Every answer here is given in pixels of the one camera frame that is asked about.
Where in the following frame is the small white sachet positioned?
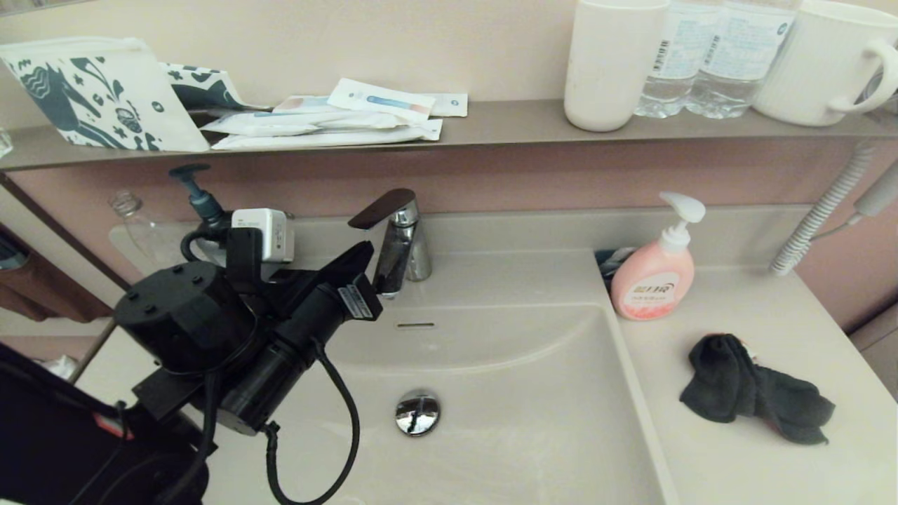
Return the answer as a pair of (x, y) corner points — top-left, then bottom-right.
(421, 92), (469, 117)

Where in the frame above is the white tumbler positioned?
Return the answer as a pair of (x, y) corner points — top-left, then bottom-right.
(563, 0), (671, 133)

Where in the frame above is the dark grey pump bottle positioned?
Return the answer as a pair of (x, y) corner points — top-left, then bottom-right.
(168, 164), (232, 236)

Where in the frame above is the white hair dryer handset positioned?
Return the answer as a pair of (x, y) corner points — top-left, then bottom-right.
(807, 161), (898, 243)

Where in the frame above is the clear labelled water bottle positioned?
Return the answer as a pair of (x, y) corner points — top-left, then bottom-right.
(686, 0), (800, 119)
(635, 0), (723, 119)

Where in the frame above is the long white sachet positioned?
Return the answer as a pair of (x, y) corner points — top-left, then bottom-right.
(210, 119), (444, 151)
(200, 109), (408, 136)

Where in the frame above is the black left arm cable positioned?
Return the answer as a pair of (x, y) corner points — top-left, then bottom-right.
(263, 340), (362, 505)

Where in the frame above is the white ribbed mug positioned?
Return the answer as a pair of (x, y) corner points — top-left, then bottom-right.
(753, 0), (898, 127)

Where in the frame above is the pink soap pump bottle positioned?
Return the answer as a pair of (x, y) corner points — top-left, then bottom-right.
(610, 191), (707, 322)

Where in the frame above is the brown wall shelf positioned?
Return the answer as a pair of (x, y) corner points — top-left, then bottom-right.
(0, 98), (898, 173)

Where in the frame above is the white toothbrush packet blue print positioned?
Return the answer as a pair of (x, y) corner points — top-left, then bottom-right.
(328, 77), (436, 123)

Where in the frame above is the chrome faucet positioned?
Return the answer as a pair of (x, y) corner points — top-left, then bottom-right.
(348, 188), (433, 301)

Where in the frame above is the large white patterned pouch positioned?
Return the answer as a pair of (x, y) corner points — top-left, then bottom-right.
(0, 36), (211, 153)

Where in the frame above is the pale pink sachet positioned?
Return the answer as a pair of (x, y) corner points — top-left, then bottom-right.
(272, 95), (337, 114)

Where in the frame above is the chrome drain stopper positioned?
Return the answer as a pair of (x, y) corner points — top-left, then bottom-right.
(395, 389), (441, 437)

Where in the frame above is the small white patterned pouch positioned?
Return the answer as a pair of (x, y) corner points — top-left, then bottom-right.
(160, 62), (271, 113)

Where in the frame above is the beige sink basin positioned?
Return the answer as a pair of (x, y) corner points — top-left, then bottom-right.
(130, 303), (680, 505)

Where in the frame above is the white coiled cord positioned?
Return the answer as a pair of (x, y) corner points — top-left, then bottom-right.
(768, 144), (878, 276)

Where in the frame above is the black camera cable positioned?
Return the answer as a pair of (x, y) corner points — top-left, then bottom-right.
(180, 228), (236, 264)

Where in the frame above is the empty clear plastic bottle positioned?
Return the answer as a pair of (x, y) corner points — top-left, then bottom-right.
(109, 191), (190, 274)

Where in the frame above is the shrink-wrapped water bottle pack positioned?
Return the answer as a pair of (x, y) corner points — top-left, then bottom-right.
(32, 354), (78, 379)

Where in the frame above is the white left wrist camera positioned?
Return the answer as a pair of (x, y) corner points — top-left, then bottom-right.
(232, 208), (294, 264)

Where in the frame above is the dark packet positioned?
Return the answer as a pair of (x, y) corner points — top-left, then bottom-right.
(595, 245), (639, 292)

